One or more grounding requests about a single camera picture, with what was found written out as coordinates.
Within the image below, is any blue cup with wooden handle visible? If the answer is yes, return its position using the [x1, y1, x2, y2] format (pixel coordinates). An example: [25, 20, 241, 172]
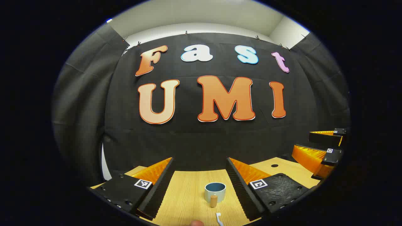
[204, 182, 226, 208]

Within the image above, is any wooden desktop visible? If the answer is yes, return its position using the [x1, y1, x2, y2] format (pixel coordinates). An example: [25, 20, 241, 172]
[90, 157, 321, 226]

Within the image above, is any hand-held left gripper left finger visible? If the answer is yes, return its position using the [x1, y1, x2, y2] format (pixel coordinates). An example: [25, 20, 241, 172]
[88, 157, 175, 220]

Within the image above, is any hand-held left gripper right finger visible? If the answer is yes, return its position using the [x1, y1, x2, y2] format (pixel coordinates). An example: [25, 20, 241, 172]
[226, 157, 311, 221]

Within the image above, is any black backdrop cloth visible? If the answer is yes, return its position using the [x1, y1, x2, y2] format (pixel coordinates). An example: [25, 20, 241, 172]
[52, 24, 350, 189]

